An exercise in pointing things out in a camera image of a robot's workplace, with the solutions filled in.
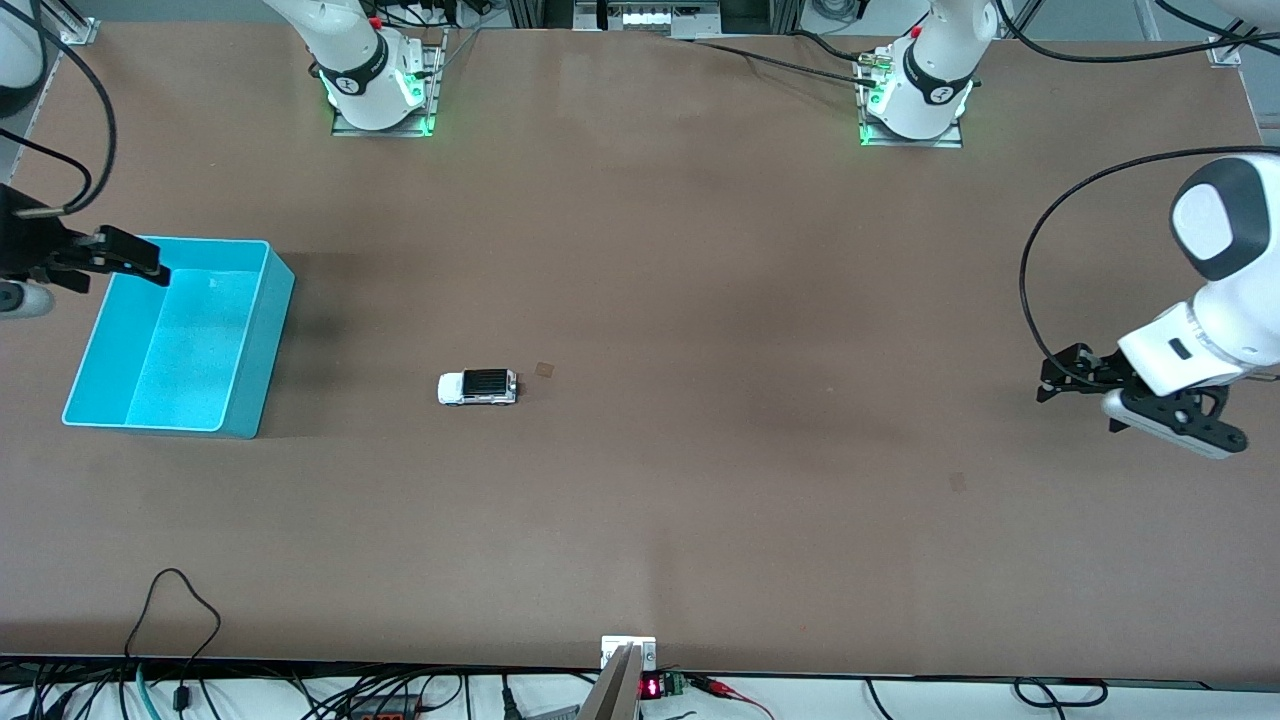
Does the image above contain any black coiled cable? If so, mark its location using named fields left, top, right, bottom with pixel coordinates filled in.
left=1012, top=678, right=1109, bottom=709

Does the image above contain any thin black looped cable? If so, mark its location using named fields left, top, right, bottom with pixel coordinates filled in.
left=124, top=568, right=223, bottom=713

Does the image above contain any white jeep toy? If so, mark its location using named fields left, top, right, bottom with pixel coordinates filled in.
left=437, top=368, right=520, bottom=407

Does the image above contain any long black power cable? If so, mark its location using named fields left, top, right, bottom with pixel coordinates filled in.
left=688, top=38, right=883, bottom=89

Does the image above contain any teal plastic bin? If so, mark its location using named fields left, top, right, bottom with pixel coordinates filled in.
left=62, top=236, right=297, bottom=440

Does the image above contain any orange black power device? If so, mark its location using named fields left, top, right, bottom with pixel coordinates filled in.
left=345, top=695, right=426, bottom=720

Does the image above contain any aluminium frame profile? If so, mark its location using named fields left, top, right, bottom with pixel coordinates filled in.
left=1205, top=0, right=1280, bottom=69
left=40, top=0, right=101, bottom=46

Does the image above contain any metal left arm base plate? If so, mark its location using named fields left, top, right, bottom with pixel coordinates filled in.
left=858, top=52, right=964, bottom=149

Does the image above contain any short black power cable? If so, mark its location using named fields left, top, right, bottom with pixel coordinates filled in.
left=788, top=28, right=869, bottom=66

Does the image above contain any red clip lead wire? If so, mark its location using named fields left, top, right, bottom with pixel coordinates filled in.
left=688, top=674, right=777, bottom=720

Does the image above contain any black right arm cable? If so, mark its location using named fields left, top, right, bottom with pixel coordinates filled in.
left=0, top=20, right=118, bottom=216

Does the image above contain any metal control box with lights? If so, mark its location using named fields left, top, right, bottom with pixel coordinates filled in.
left=572, top=0, right=723, bottom=39

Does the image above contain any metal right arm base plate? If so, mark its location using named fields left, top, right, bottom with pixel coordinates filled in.
left=331, top=28, right=447, bottom=138

